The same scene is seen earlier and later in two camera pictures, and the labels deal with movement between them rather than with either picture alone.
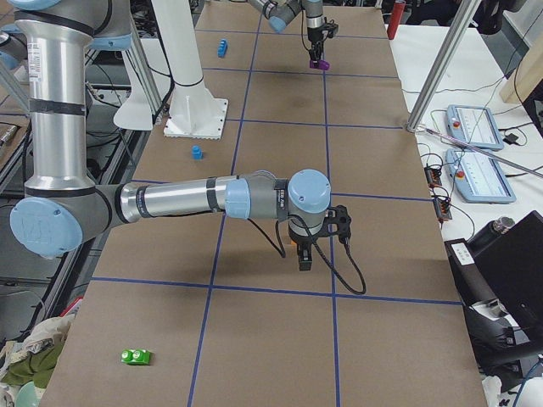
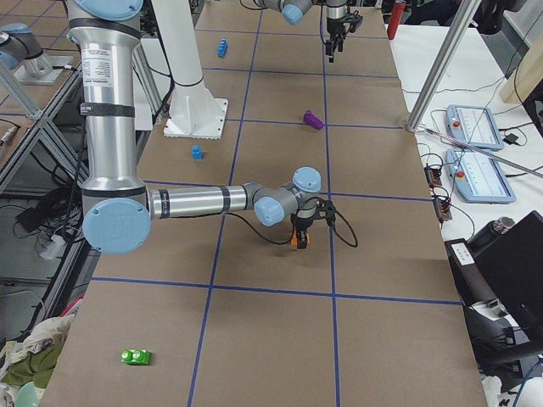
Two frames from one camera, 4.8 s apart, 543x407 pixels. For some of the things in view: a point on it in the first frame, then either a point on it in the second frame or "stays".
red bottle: [394, 19] stays
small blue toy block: [197, 153] stays
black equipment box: [499, 277] stays
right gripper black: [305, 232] → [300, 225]
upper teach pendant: [473, 125] stays
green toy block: [136, 356] stays
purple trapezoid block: [319, 64] → [311, 119]
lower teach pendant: [477, 178] stays
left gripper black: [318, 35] → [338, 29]
